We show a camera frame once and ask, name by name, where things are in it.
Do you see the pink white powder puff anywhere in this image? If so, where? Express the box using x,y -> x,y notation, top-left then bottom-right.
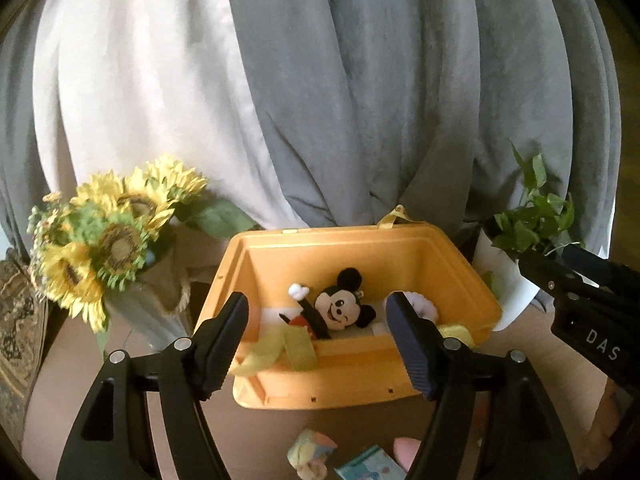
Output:
393,437 -> 421,472

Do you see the blue cartoon tissue pack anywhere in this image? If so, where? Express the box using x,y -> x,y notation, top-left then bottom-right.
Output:
335,445 -> 406,480

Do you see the Mickey Mouse plush toy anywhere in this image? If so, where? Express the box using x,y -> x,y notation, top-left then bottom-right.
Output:
279,268 -> 376,339

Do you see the colourful scarf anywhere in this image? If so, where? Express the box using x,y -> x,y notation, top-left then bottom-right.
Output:
286,428 -> 337,480

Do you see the person's right hand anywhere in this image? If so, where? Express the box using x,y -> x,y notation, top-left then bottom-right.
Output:
578,378 -> 628,471

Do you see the grey ribbed vase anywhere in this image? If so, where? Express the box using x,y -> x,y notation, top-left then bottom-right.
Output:
104,240 -> 194,351

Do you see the green potted plant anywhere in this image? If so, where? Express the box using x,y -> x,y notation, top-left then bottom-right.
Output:
489,144 -> 585,261

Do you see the white plant pot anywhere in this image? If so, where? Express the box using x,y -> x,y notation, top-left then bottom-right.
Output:
472,230 -> 539,332

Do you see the orange plastic storage crate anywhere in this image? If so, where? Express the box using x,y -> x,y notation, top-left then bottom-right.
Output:
202,210 -> 501,410

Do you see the sunflower bouquet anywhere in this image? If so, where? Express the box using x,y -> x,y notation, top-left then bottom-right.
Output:
28,156 -> 258,334

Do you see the patterned brown rug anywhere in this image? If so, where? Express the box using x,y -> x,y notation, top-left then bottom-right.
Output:
0,248 -> 49,452

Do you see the grey curtain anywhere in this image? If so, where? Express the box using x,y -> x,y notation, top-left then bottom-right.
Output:
1,0 -> 620,255

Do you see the beige curtain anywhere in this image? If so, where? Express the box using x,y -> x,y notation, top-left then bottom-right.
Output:
32,0 -> 303,229

